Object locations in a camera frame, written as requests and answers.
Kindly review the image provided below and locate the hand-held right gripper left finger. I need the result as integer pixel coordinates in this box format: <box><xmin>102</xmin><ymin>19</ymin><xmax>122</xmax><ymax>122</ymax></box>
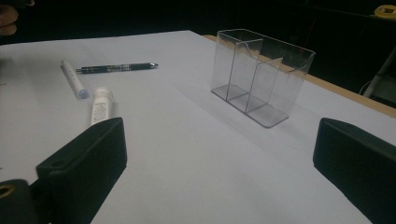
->
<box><xmin>35</xmin><ymin>117</ymin><xmax>128</xmax><ymax>224</ymax></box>

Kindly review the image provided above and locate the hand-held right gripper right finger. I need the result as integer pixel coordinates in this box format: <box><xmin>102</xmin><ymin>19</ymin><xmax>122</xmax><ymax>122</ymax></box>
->
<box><xmin>312</xmin><ymin>117</ymin><xmax>396</xmax><ymax>224</ymax></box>

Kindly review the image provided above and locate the white labelled tube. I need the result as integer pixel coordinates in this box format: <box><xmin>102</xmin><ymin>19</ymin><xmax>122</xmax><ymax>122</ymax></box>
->
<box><xmin>90</xmin><ymin>87</ymin><xmax>114</xmax><ymax>127</ymax></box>

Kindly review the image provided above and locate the slim white marker pen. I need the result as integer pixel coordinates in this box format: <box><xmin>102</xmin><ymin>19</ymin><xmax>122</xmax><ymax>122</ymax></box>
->
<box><xmin>60</xmin><ymin>59</ymin><xmax>91</xmax><ymax>100</ymax></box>

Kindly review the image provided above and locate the black pen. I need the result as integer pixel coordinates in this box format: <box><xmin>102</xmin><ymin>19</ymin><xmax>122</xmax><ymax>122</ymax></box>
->
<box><xmin>75</xmin><ymin>62</ymin><xmax>159</xmax><ymax>75</ymax></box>

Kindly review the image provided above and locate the clear acrylic organizer box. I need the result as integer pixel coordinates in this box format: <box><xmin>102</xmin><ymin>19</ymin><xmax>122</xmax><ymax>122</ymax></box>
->
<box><xmin>210</xmin><ymin>28</ymin><xmax>317</xmax><ymax>129</ymax></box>

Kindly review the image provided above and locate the white table cover sheet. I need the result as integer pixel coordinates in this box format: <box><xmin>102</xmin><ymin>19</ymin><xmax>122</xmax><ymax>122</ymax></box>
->
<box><xmin>0</xmin><ymin>30</ymin><xmax>396</xmax><ymax>224</ymax></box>

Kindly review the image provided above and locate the yellow tape roll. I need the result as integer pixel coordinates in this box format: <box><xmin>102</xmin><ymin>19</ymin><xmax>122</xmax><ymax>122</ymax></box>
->
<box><xmin>373</xmin><ymin>4</ymin><xmax>396</xmax><ymax>21</ymax></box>

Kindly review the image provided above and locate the white metal stand frame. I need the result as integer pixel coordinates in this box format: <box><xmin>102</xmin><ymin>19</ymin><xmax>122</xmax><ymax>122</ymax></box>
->
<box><xmin>362</xmin><ymin>46</ymin><xmax>396</xmax><ymax>99</ymax></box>

